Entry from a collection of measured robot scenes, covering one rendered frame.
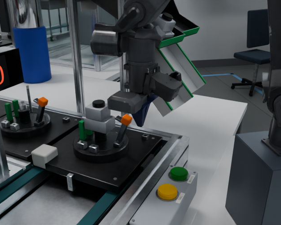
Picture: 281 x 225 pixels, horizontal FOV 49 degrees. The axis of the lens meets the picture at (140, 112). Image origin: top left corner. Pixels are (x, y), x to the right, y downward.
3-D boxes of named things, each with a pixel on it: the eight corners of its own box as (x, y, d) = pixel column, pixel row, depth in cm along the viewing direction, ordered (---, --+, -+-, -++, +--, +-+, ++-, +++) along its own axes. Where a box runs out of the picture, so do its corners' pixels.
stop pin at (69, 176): (76, 188, 71) (74, 174, 69) (72, 191, 70) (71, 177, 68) (71, 186, 71) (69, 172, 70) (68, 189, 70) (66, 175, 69)
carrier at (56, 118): (85, 124, 95) (82, 85, 90) (27, 164, 76) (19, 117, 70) (26, 110, 105) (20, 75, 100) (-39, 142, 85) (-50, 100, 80)
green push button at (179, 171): (189, 176, 71) (190, 168, 70) (184, 186, 68) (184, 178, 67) (173, 171, 72) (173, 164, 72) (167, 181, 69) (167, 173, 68)
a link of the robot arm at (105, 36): (155, -1, 63) (102, -3, 66) (142, 3, 56) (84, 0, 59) (154, 55, 67) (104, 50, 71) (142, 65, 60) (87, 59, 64)
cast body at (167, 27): (170, 43, 89) (181, 21, 85) (160, 44, 86) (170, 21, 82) (152, 27, 93) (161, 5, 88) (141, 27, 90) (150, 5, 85)
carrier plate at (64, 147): (162, 143, 85) (163, 136, 84) (118, 194, 65) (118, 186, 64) (89, 125, 95) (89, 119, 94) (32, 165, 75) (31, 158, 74)
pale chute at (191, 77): (197, 89, 113) (206, 82, 110) (179, 100, 104) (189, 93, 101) (153, 28, 116) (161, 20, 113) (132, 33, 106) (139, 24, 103)
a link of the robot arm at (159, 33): (167, 24, 63) (125, 21, 66) (160, 28, 58) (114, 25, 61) (166, 58, 66) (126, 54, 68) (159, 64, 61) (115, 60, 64)
